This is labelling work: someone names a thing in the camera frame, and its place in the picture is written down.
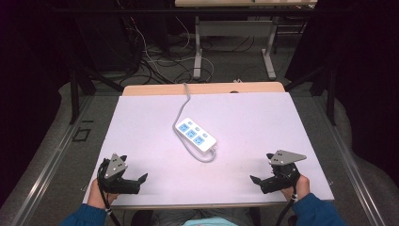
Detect black metal stand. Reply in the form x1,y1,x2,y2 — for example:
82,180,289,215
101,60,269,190
69,61,125,125
283,61,338,127

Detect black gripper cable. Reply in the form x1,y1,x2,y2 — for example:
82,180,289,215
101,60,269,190
96,159,122,226
275,184,298,226

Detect grey power strip cable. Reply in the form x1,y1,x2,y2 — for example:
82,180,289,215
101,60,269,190
171,82,218,164

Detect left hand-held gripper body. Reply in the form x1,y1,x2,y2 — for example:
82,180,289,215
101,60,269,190
98,153,141,195

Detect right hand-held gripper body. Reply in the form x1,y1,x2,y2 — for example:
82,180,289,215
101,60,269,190
260,149,308,195

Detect person's left hand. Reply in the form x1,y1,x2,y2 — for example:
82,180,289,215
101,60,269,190
87,178,120,210

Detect metal floor rail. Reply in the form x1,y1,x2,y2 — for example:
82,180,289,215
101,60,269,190
8,95,95,226
313,97,385,226

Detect person's lap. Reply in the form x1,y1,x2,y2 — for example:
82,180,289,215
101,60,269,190
131,206,262,226

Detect white-legged desk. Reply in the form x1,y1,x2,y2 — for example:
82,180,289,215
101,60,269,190
174,0,318,81

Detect white power strip blue sockets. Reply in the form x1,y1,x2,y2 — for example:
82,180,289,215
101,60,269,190
174,117,217,154

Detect person's right hand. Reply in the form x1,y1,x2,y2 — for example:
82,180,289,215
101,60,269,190
280,174,311,202

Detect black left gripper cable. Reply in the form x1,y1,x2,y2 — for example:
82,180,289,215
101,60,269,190
96,159,122,226

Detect white table mat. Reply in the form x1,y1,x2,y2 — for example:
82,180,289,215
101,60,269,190
82,91,335,207

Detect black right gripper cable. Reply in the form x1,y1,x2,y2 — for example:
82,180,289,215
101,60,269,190
275,184,298,226

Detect tangle of floor cables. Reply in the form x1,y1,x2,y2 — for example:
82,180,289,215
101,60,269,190
120,15,257,85

